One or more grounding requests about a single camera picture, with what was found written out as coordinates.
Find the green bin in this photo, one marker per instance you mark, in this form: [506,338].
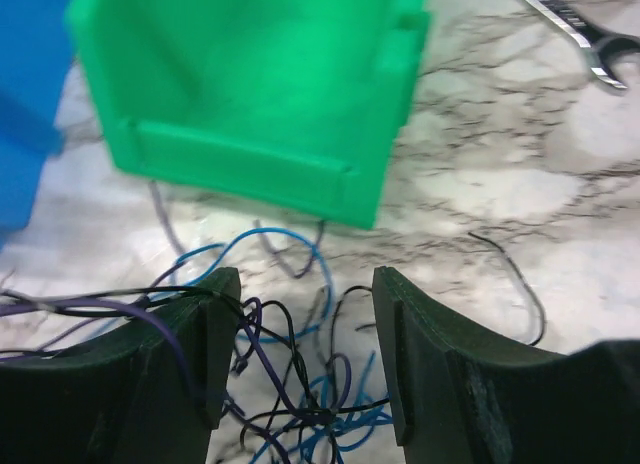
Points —
[290,102]

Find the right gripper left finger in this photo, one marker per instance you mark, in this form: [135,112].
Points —
[121,398]

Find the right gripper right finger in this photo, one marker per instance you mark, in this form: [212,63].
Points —
[462,393]

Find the open-end wrench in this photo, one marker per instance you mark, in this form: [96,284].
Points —
[600,46]

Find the near blue bin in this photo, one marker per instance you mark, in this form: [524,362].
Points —
[36,55]

